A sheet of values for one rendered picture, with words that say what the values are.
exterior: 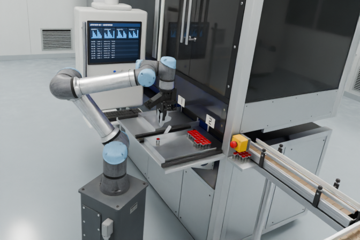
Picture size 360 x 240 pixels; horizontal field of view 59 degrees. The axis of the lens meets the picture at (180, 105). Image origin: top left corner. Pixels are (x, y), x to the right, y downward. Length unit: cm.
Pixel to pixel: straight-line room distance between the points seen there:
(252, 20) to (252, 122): 60
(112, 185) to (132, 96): 109
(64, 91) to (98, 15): 96
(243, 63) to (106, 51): 109
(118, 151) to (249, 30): 87
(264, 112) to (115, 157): 90
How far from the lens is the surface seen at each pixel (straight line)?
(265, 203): 199
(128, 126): 212
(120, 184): 165
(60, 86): 149
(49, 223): 276
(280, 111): 204
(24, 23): 688
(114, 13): 236
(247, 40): 167
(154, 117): 226
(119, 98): 254
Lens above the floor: 183
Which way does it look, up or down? 22 degrees down
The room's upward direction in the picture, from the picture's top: 6 degrees clockwise
